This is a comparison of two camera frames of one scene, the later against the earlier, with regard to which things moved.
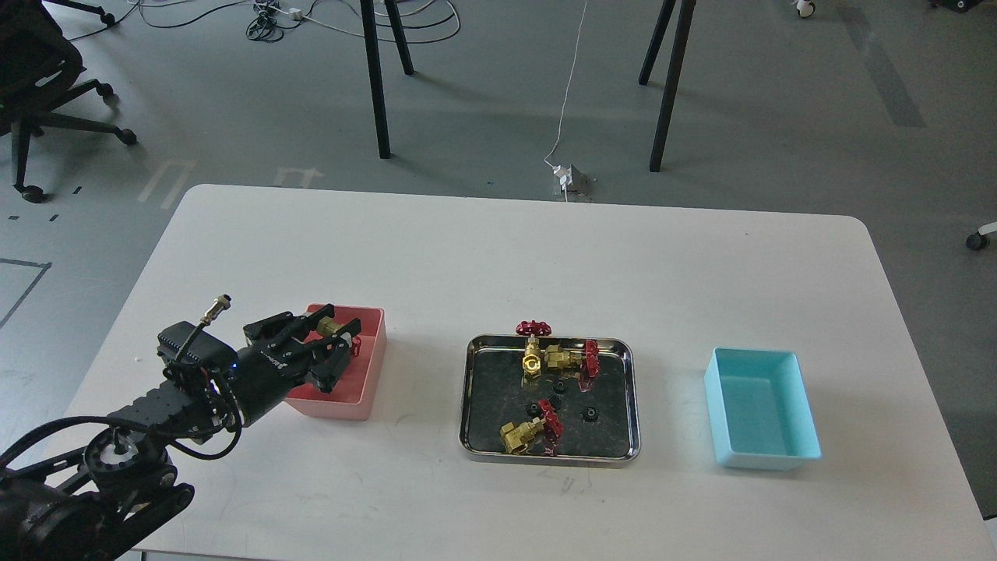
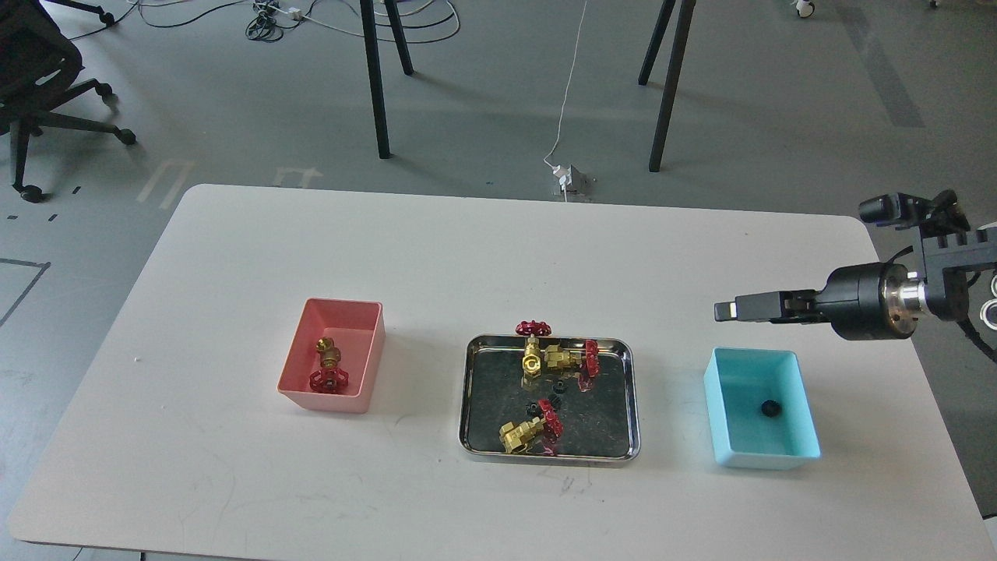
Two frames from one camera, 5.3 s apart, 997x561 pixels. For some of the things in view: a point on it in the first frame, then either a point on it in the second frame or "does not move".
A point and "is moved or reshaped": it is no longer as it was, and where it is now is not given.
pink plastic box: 351,398 does not move
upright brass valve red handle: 531,360 does not move
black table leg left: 369,21 does not move
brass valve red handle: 326,326 is moved or reshaped
